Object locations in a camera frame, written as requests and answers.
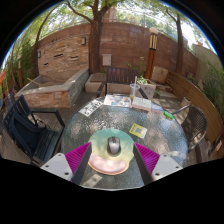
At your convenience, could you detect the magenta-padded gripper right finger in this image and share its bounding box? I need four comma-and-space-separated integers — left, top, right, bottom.
132, 142, 184, 186

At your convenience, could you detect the beige stone block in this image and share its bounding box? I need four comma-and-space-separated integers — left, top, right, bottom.
151, 65, 170, 85

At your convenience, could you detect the slim straight tree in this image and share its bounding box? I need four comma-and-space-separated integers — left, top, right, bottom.
165, 8, 185, 76

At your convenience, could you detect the thin leaning tree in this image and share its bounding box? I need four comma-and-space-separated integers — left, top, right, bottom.
31, 9, 54, 78

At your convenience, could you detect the yellow square card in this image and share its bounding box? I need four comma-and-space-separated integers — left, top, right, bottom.
128, 123, 148, 139

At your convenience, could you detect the grey computer mouse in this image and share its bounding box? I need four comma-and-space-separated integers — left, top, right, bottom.
107, 135, 122, 156

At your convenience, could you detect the grey wall utility box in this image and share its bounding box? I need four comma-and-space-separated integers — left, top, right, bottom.
101, 53, 113, 67

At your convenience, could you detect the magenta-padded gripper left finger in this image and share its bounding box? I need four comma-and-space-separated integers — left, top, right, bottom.
39, 142, 93, 186

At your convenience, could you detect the wooden garden lamp post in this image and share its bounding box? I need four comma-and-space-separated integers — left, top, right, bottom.
144, 27, 159, 80

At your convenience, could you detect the large forked tree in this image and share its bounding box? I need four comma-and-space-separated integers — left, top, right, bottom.
66, 0, 116, 75

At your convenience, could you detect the dark wicker metal chair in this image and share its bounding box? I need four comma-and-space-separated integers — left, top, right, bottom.
171, 104, 208, 153

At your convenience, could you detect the dark wooden slatted chair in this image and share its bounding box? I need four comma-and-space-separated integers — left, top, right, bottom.
95, 65, 149, 100

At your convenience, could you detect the pale planter box with plants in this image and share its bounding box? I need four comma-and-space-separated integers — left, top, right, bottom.
136, 75, 157, 100

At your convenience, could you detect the green tube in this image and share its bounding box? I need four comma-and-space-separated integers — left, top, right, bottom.
162, 110, 175, 120

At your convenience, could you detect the thin light blue booklet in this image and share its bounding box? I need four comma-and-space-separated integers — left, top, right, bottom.
151, 102, 166, 113

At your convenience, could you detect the curved wooden bench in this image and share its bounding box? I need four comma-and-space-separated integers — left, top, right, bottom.
165, 70, 224, 144

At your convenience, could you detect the clear plastic cup with straw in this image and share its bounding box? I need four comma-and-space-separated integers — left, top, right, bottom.
129, 75, 142, 100

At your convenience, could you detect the green mouse pad, pink rest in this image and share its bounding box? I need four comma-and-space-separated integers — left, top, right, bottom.
87, 128, 135, 176

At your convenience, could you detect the low stone seat block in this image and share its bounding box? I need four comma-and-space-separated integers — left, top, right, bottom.
84, 73, 108, 94

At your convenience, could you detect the black folding chair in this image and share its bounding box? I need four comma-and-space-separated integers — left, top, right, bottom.
1, 94, 66, 166

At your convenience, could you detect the raised stone basin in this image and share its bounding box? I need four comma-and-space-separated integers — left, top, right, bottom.
14, 68, 90, 108

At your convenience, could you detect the white printed sign strip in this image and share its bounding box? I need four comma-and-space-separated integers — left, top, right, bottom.
78, 99, 104, 117

